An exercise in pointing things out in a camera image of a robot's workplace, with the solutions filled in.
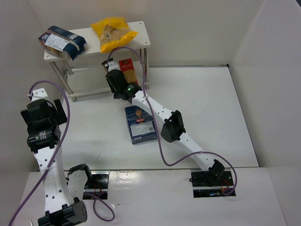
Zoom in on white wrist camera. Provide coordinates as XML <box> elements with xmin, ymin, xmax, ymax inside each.
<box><xmin>28</xmin><ymin>88</ymin><xmax>49</xmax><ymax>102</ymax></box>
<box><xmin>105</xmin><ymin>61</ymin><xmax>120</xmax><ymax>72</ymax></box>

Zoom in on white two-tier shelf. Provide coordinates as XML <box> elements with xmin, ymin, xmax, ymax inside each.
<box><xmin>44</xmin><ymin>21</ymin><xmax>151</xmax><ymax>101</ymax></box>

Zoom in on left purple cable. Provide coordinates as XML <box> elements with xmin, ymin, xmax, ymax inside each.
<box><xmin>8</xmin><ymin>80</ymin><xmax>115</xmax><ymax>226</ymax></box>

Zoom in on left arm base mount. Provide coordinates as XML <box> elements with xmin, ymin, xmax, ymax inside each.
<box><xmin>83</xmin><ymin>171</ymin><xmax>110</xmax><ymax>200</ymax></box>

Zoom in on red spaghetti packet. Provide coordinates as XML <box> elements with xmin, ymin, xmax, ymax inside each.
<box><xmin>119</xmin><ymin>58</ymin><xmax>138</xmax><ymax>85</ymax></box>

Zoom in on dark blue pasta box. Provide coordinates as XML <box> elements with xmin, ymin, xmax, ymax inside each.
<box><xmin>125</xmin><ymin>106</ymin><xmax>157</xmax><ymax>145</ymax></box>

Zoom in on dark blue pasta bag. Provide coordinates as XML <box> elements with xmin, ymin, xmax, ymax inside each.
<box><xmin>39</xmin><ymin>26</ymin><xmax>87</xmax><ymax>61</ymax></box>

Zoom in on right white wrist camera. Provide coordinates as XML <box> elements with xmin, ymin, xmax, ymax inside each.
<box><xmin>105</xmin><ymin>61</ymin><xmax>120</xmax><ymax>72</ymax></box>

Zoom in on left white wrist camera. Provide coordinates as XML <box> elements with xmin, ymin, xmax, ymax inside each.
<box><xmin>28</xmin><ymin>88</ymin><xmax>49</xmax><ymax>102</ymax></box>

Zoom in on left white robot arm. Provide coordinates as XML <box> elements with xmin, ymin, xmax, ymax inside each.
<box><xmin>21</xmin><ymin>99</ymin><xmax>91</xmax><ymax>226</ymax></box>

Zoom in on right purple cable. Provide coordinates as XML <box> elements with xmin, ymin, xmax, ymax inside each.
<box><xmin>105</xmin><ymin>46</ymin><xmax>238</xmax><ymax>196</ymax></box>

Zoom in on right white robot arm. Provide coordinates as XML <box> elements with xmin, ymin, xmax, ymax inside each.
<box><xmin>105</xmin><ymin>69</ymin><xmax>225</xmax><ymax>187</ymax></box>

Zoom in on yellow pasta bag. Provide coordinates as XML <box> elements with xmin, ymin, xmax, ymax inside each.
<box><xmin>91</xmin><ymin>17</ymin><xmax>138</xmax><ymax>53</ymax></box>

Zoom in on purple cable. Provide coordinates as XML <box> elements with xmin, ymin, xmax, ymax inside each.
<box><xmin>8</xmin><ymin>80</ymin><xmax>115</xmax><ymax>226</ymax></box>
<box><xmin>105</xmin><ymin>46</ymin><xmax>238</xmax><ymax>196</ymax></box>

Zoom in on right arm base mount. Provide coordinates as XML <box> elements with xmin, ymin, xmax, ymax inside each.
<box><xmin>189</xmin><ymin>170</ymin><xmax>234</xmax><ymax>198</ymax></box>

